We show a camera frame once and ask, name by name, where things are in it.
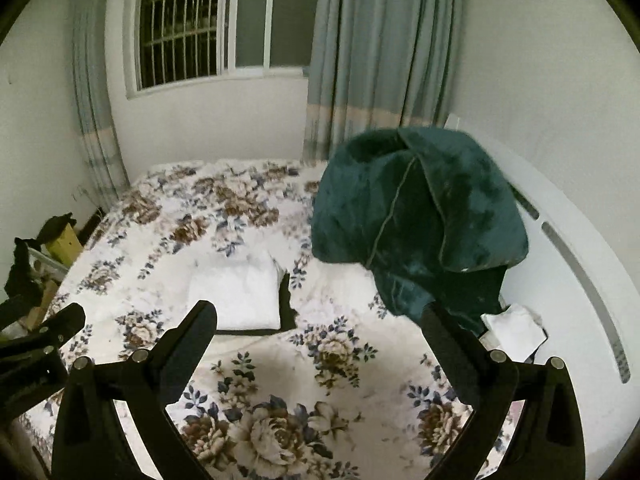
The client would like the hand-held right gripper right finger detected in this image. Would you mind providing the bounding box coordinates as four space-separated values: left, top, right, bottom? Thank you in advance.
419 301 587 480

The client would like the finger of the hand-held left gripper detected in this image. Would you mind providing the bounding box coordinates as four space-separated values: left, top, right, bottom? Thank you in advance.
0 302 87 362

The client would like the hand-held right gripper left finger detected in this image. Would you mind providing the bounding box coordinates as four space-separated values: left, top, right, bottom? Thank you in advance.
51 300 219 480

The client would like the white knit sweater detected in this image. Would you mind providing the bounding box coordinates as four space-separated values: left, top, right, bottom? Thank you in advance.
187 250 282 332

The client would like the black clothes heap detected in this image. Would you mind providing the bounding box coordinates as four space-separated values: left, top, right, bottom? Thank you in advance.
4 212 77 307

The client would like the pile of folded clothes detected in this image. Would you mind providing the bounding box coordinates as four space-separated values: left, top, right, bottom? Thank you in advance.
479 304 549 364

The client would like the yellow box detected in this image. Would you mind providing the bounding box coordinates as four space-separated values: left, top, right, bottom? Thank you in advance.
41 220 84 267

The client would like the bed with floral sheet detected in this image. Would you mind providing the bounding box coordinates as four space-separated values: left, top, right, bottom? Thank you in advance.
20 159 532 480

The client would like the dark green plush blanket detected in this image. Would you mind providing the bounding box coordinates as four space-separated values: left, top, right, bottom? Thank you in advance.
310 126 530 337

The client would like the white headboard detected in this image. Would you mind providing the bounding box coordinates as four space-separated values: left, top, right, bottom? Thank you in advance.
446 114 640 480

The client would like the grey-blue curtain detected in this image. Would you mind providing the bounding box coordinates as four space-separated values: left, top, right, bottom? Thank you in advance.
302 0 467 164
70 0 132 207

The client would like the barred window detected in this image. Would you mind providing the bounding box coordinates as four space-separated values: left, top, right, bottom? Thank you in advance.
124 0 322 99

